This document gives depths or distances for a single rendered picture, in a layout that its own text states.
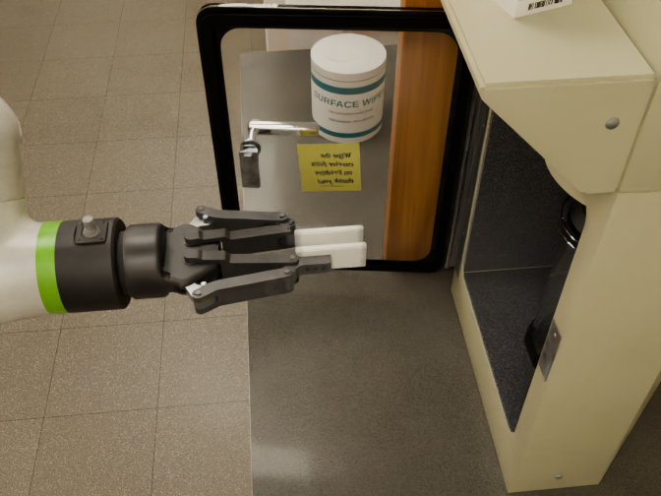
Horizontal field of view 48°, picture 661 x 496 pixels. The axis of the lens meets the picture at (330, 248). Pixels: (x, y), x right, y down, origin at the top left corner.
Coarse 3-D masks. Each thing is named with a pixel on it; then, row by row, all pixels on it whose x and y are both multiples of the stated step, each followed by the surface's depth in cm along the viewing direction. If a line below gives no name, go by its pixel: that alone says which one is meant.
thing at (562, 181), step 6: (546, 162) 71; (552, 168) 70; (552, 174) 70; (558, 174) 69; (558, 180) 69; (564, 180) 69; (564, 186) 69; (570, 186) 68; (570, 192) 68; (576, 192) 68; (582, 192) 67; (576, 198) 68; (582, 198) 67
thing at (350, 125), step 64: (256, 64) 83; (320, 64) 82; (384, 64) 82; (448, 64) 82; (256, 128) 89; (320, 128) 88; (384, 128) 88; (256, 192) 96; (320, 192) 96; (384, 192) 95; (384, 256) 104
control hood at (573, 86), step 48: (480, 0) 54; (576, 0) 54; (480, 48) 49; (528, 48) 49; (576, 48) 49; (624, 48) 49; (528, 96) 47; (576, 96) 48; (624, 96) 48; (576, 144) 50; (624, 144) 51
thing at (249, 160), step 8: (240, 152) 90; (248, 152) 90; (256, 152) 90; (240, 160) 90; (248, 160) 90; (256, 160) 90; (240, 168) 91; (248, 168) 91; (256, 168) 91; (248, 176) 92; (256, 176) 92; (248, 184) 93; (256, 184) 93
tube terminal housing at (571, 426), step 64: (640, 0) 49; (640, 128) 50; (640, 192) 55; (576, 256) 62; (640, 256) 60; (576, 320) 65; (640, 320) 66; (576, 384) 72; (640, 384) 73; (512, 448) 85; (576, 448) 82
